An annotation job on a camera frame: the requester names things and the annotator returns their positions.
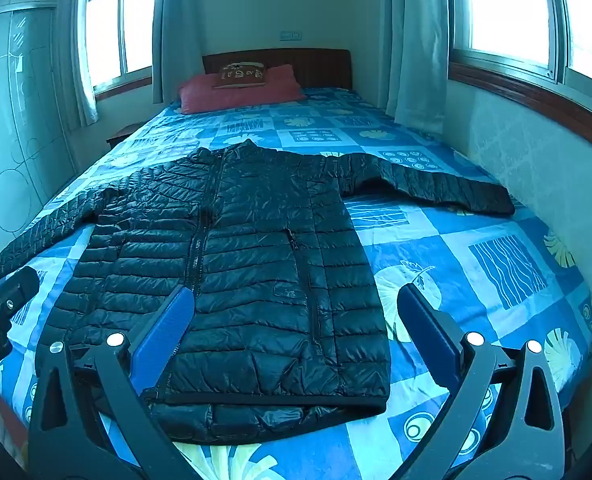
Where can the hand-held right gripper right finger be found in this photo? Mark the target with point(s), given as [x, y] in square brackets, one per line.
[426, 332]

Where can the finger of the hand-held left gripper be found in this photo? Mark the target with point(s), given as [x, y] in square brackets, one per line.
[20, 285]

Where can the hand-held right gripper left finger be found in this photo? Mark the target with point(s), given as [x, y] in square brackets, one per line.
[163, 332]

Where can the black quilted puffer jacket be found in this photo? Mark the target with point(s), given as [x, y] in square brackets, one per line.
[256, 270]

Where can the bed with blue patterned sheet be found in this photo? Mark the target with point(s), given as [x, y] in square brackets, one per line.
[476, 270]

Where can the white wardrobe with circle pattern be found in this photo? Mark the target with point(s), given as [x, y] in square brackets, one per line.
[21, 125]

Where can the wooden nightstand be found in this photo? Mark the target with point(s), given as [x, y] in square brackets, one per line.
[121, 136]

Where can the short wooden window sill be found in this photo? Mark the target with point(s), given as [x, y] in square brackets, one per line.
[123, 85]

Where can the pale curtain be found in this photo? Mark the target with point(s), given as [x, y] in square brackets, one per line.
[173, 30]
[416, 45]
[83, 60]

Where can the red pillow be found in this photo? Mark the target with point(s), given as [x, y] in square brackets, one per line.
[241, 92]

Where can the long wooden window sill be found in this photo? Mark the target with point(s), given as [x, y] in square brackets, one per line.
[541, 102]

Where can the small brown printed cushion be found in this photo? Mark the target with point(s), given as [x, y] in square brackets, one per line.
[240, 76]

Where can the dark wooden headboard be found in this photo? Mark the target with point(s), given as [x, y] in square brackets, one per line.
[326, 67]

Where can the white wall socket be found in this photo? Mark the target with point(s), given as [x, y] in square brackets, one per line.
[290, 35]

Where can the wide window with white frame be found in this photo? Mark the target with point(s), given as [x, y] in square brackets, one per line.
[506, 5]

